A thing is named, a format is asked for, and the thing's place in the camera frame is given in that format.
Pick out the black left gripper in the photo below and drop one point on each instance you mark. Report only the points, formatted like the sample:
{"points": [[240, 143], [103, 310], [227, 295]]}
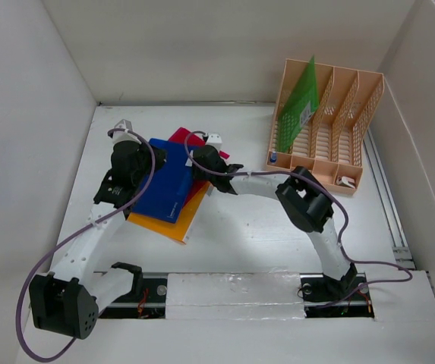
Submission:
{"points": [[159, 155]]}

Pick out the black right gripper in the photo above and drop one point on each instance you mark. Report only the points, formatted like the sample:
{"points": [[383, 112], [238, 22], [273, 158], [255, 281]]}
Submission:
{"points": [[197, 173]]}

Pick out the blue clip file folder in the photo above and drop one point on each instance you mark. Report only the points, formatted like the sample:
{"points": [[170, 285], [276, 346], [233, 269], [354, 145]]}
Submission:
{"points": [[170, 185]]}

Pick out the small blue-capped glue bottle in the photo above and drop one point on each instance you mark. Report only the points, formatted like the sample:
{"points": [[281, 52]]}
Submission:
{"points": [[273, 157]]}

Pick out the green clip file folder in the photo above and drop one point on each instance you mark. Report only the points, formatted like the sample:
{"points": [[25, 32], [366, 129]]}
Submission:
{"points": [[299, 108]]}

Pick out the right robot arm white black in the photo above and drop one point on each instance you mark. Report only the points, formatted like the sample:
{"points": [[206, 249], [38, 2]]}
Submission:
{"points": [[304, 200]]}

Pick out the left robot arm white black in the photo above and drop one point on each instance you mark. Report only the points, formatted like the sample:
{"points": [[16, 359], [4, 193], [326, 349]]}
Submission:
{"points": [[69, 299]]}

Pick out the magenta clip file folder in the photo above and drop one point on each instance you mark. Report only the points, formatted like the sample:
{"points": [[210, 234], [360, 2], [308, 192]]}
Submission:
{"points": [[181, 136]]}

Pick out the orange book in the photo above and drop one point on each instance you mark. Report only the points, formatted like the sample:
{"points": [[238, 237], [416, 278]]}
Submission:
{"points": [[179, 231]]}

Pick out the peach plastic file organizer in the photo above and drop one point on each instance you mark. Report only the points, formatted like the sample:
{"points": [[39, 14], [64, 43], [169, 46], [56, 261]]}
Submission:
{"points": [[330, 145]]}

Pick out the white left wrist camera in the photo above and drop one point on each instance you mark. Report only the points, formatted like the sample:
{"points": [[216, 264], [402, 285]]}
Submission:
{"points": [[124, 125]]}

